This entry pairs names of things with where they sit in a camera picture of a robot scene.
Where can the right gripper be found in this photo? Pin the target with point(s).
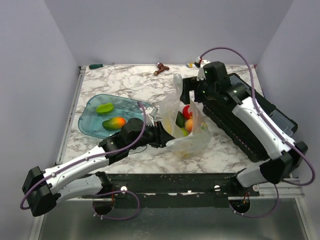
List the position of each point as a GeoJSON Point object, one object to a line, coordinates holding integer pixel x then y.
{"type": "Point", "coordinates": [188, 84]}

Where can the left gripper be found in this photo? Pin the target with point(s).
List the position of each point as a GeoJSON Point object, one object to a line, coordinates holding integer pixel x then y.
{"type": "Point", "coordinates": [161, 137]}

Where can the clear plastic bag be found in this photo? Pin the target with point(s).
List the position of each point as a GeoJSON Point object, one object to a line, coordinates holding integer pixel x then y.
{"type": "Point", "coordinates": [199, 137]}

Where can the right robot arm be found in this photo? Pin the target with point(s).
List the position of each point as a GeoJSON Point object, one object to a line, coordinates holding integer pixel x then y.
{"type": "Point", "coordinates": [270, 170]}

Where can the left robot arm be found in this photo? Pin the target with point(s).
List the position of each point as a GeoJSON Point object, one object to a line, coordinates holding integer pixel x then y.
{"type": "Point", "coordinates": [44, 189]}

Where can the dark green fake avocado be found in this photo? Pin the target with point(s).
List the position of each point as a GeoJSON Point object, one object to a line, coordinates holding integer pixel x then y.
{"type": "Point", "coordinates": [180, 120]}

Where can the yellow fake banana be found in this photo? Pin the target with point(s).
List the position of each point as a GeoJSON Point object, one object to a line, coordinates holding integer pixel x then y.
{"type": "Point", "coordinates": [183, 153]}

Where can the orange fake peach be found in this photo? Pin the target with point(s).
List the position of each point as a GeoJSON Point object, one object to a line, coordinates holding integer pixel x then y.
{"type": "Point", "coordinates": [189, 125]}

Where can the red fake apple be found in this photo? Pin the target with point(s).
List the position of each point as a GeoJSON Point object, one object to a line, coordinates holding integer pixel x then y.
{"type": "Point", "coordinates": [187, 113]}

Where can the fake mango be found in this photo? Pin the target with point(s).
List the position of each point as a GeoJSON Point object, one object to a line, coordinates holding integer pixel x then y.
{"type": "Point", "coordinates": [114, 123]}

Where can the green fake fruit slice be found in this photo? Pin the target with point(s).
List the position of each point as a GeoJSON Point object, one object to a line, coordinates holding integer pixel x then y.
{"type": "Point", "coordinates": [105, 109]}

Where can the yellow white small item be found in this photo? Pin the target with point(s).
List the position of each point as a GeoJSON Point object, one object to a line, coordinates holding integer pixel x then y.
{"type": "Point", "coordinates": [190, 65]}

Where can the brown tap fitting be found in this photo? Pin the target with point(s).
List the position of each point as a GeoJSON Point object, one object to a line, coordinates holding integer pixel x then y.
{"type": "Point", "coordinates": [160, 68]}

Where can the black tool box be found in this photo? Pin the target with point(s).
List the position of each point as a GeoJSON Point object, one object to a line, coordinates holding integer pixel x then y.
{"type": "Point", "coordinates": [260, 130]}

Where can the blue transparent tray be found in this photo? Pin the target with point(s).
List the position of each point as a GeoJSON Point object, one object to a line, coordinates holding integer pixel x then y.
{"type": "Point", "coordinates": [90, 123]}

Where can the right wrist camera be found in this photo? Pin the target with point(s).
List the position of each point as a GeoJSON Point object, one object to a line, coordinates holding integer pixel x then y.
{"type": "Point", "coordinates": [200, 63]}

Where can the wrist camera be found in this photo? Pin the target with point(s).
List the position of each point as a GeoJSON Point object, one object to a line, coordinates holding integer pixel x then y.
{"type": "Point", "coordinates": [200, 63]}
{"type": "Point", "coordinates": [151, 113]}

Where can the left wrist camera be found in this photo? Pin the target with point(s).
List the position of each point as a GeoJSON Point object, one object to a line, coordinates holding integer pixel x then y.
{"type": "Point", "coordinates": [151, 113]}

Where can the green handle screwdriver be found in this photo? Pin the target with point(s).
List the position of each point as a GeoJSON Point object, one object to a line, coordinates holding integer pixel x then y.
{"type": "Point", "coordinates": [97, 66]}

